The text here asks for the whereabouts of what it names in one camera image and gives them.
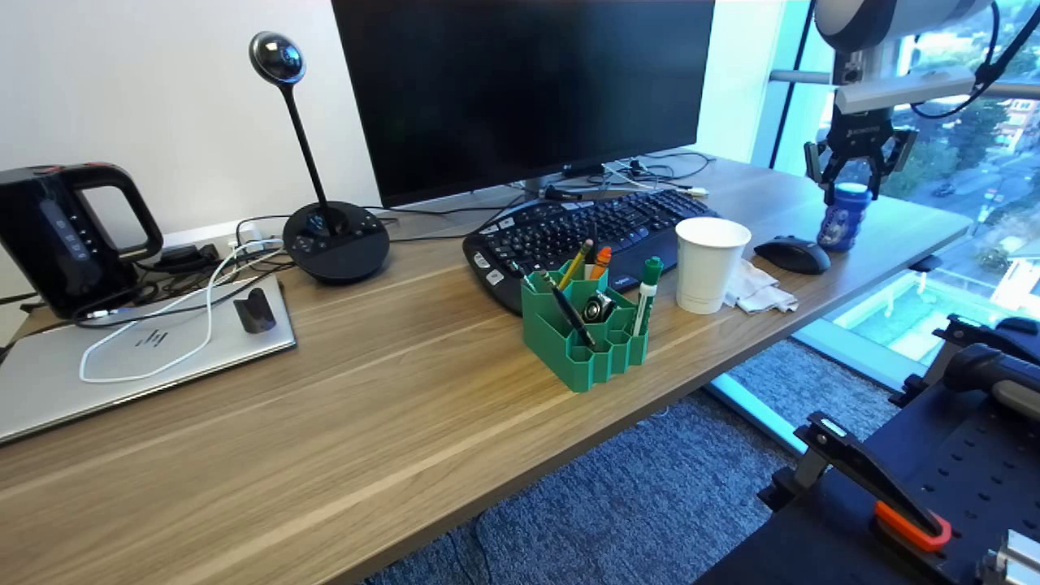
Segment white crumpled tissue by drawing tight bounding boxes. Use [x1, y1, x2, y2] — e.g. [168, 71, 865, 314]
[722, 258, 800, 318]

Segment orange marker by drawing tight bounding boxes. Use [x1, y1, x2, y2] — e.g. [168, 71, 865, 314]
[582, 244, 619, 288]

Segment white paper cup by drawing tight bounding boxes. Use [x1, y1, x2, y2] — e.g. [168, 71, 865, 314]
[673, 214, 753, 318]

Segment silver aluminium profile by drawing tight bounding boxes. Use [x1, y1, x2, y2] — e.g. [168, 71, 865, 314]
[972, 526, 1040, 585]

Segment black electric kettle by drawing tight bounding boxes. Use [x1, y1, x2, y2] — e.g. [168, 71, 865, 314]
[0, 162, 167, 323]

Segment black computer monitor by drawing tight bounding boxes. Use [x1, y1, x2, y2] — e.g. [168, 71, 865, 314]
[330, 0, 718, 208]

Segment green marker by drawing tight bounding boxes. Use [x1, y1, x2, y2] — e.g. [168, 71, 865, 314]
[632, 254, 668, 337]

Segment black webcam on stand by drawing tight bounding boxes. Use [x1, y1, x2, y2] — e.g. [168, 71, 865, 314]
[246, 28, 395, 287]

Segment black computer keyboard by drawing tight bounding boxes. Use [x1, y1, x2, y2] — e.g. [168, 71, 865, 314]
[461, 187, 718, 318]

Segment black pen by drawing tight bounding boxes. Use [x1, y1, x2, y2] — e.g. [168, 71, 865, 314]
[539, 270, 602, 350]

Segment yellow pencil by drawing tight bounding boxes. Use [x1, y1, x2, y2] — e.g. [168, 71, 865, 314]
[556, 236, 600, 292]

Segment black perforated platform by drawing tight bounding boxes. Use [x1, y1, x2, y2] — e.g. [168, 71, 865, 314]
[704, 377, 1040, 585]

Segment black computer mouse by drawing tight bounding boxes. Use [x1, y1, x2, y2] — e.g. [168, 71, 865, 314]
[751, 235, 837, 277]

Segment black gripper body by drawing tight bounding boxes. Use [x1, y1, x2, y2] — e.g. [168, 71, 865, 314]
[830, 107, 904, 164]

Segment silver closed laptop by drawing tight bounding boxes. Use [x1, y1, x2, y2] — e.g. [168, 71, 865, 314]
[0, 274, 304, 448]

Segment black clamp with orange handle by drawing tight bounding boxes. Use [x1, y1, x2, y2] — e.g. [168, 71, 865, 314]
[795, 408, 956, 559]

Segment black mounting clamp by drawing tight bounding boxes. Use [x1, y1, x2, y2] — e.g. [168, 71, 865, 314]
[890, 311, 1040, 427]

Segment grey window rail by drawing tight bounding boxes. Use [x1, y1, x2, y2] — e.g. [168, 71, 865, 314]
[766, 69, 1040, 105]

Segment black cable bundle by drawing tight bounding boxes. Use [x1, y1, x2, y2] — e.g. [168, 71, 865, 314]
[77, 236, 295, 327]

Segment white power adapter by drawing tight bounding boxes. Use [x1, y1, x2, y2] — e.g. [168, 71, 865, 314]
[233, 214, 291, 258]

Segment blue gum bottle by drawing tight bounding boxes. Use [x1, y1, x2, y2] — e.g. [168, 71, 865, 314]
[813, 180, 873, 258]

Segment small black adapter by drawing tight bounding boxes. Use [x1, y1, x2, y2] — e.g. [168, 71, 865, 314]
[233, 287, 280, 336]

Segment green plastic pen holder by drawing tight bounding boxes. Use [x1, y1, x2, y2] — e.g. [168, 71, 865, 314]
[522, 270, 656, 396]

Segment black cable on robot arm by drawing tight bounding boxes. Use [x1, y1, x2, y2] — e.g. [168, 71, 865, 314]
[908, 0, 1040, 123]

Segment thin white looped cable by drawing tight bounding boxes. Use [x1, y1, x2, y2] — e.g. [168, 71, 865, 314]
[76, 241, 263, 387]

